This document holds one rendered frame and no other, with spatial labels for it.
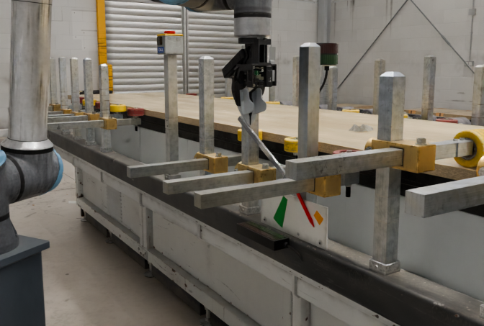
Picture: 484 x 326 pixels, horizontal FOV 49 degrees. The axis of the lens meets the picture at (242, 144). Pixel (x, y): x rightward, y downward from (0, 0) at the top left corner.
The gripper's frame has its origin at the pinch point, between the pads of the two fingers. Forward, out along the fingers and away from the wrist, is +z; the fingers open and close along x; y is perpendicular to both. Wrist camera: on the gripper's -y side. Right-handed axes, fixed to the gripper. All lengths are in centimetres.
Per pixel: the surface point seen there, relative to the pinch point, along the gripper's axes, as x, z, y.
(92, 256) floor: 14, 98, -187
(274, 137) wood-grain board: 25.6, 9.3, -23.6
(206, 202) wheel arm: -22.9, 13.7, 19.7
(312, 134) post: 7.5, 2.5, 16.0
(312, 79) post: 7.2, -10.3, 16.0
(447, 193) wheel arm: -16, 2, 70
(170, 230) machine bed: 31, 66, -116
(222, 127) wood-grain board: 26, 9, -56
